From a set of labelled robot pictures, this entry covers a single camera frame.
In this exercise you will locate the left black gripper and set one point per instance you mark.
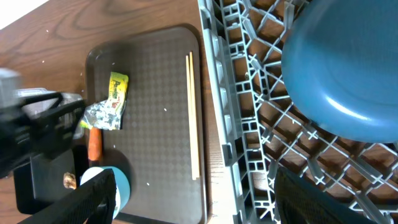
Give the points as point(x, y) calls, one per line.
point(50, 134)

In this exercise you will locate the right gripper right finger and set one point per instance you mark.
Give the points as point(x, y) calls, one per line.
point(298, 201)

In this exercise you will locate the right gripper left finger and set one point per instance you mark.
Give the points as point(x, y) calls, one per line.
point(93, 202)

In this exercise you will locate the light blue rice bowl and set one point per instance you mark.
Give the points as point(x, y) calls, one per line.
point(123, 189)

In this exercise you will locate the brown food scrap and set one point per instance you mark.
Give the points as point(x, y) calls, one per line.
point(69, 181)

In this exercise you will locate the yellow green snack wrapper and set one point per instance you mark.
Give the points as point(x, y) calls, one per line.
point(107, 114)

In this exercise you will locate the orange carrot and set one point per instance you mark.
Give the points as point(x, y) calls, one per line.
point(95, 145)

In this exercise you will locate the dark blue plate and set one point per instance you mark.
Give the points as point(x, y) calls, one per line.
point(339, 66)

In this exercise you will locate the black waste bin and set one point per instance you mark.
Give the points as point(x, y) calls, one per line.
point(39, 183)

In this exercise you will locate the grey dishwasher rack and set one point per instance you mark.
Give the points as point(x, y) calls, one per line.
point(260, 129)

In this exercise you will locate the dark brown serving tray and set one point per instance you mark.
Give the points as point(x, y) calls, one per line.
point(153, 146)

